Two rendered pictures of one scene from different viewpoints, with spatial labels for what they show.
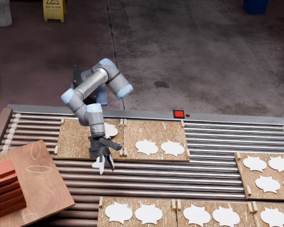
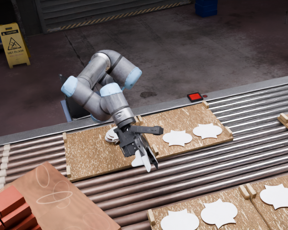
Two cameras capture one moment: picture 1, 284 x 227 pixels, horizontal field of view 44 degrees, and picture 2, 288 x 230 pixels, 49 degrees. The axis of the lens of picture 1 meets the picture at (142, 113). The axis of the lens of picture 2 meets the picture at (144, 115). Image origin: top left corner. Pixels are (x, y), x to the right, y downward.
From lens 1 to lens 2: 0.69 m
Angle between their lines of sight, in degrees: 8
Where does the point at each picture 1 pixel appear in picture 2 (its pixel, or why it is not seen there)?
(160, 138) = (188, 124)
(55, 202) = not seen: outside the picture
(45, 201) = not seen: outside the picture
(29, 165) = (40, 196)
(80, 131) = (89, 143)
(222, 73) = (201, 70)
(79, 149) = (96, 163)
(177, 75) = (160, 82)
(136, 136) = not seen: hidden behind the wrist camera
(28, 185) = (46, 222)
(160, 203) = (226, 196)
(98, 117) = (121, 99)
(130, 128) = (148, 123)
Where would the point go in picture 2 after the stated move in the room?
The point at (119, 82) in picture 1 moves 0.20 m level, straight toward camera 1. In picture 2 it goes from (125, 65) to (135, 85)
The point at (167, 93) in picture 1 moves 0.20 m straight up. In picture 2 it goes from (157, 101) to (156, 86)
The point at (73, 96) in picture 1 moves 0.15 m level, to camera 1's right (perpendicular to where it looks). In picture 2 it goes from (77, 83) to (116, 77)
